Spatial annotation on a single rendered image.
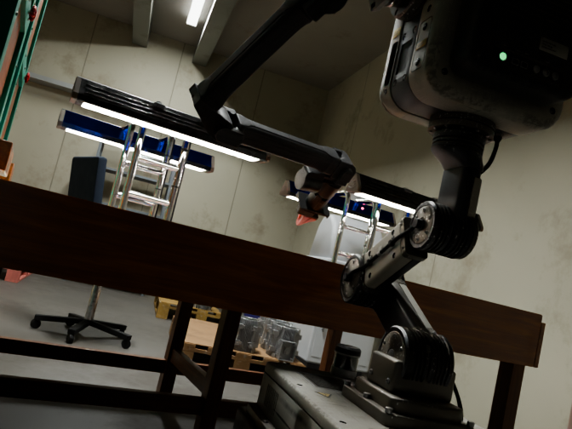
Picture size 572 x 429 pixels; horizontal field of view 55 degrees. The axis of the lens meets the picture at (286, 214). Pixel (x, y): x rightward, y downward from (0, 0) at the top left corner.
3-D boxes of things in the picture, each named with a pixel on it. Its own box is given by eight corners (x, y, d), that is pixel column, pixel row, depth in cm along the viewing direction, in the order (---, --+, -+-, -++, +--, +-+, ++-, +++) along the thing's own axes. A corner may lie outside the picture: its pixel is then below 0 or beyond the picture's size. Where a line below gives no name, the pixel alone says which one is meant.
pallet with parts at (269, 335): (310, 391, 351) (322, 335, 355) (174, 367, 328) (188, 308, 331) (262, 350, 473) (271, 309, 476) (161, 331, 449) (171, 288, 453)
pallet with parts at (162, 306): (247, 335, 543) (256, 299, 547) (156, 317, 518) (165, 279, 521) (222, 316, 669) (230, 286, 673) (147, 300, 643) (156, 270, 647)
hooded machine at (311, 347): (368, 381, 440) (400, 226, 453) (304, 369, 425) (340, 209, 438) (337, 363, 503) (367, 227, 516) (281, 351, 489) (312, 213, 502)
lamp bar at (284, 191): (396, 227, 269) (398, 213, 270) (286, 194, 242) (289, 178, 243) (386, 226, 277) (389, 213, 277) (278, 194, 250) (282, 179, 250)
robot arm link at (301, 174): (356, 172, 147) (345, 153, 153) (321, 163, 142) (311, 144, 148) (334, 205, 154) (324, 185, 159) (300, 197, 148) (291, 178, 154)
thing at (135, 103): (270, 162, 177) (275, 140, 178) (70, 97, 150) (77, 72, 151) (260, 164, 184) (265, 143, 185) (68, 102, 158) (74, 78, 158)
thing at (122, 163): (151, 249, 203) (180, 134, 207) (95, 237, 194) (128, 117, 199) (140, 246, 220) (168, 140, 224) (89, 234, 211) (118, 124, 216)
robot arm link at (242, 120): (221, 122, 124) (213, 98, 132) (210, 142, 127) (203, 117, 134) (363, 172, 147) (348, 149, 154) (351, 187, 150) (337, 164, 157)
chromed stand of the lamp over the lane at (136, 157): (180, 258, 167) (214, 118, 171) (113, 243, 158) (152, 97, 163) (164, 254, 184) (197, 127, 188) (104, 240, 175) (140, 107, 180)
